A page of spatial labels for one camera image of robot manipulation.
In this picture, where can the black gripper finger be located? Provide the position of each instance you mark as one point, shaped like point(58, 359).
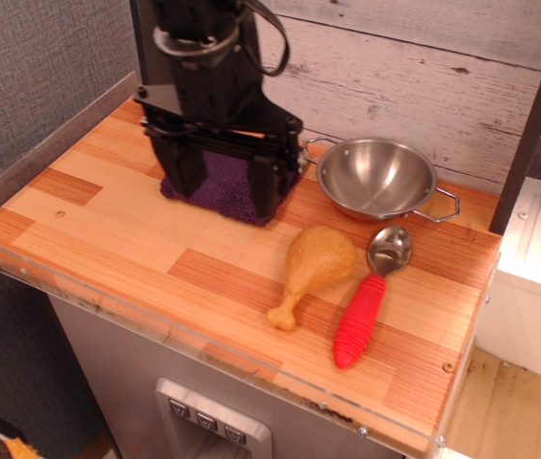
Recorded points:
point(183, 165)
point(270, 182)

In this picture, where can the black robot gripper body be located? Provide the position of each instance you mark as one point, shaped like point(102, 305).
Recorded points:
point(217, 100)

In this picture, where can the yellow toy chicken drumstick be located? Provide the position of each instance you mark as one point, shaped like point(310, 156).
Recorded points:
point(316, 256)

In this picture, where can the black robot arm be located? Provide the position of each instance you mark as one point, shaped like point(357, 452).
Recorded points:
point(211, 20)

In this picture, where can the purple fuzzy cloth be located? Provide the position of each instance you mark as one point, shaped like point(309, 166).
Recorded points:
point(227, 190)

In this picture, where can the clear acrylic table guard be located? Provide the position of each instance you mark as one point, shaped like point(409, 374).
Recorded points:
point(90, 227)

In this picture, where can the grey toy fridge cabinet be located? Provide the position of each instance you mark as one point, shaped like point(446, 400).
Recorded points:
point(122, 367)

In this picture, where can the silver dispenser button panel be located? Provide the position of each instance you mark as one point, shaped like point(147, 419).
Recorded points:
point(199, 427)

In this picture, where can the orange object at corner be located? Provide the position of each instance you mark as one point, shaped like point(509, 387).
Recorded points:
point(12, 449)

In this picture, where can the dark grey left post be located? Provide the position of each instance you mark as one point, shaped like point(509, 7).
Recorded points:
point(154, 64)

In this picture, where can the steel bowl with handles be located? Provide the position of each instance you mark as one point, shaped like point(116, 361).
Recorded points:
point(377, 179)

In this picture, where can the spoon with red handle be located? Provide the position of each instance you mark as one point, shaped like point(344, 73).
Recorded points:
point(388, 252)

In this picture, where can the dark grey vertical post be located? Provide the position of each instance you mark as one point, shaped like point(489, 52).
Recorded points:
point(519, 168)

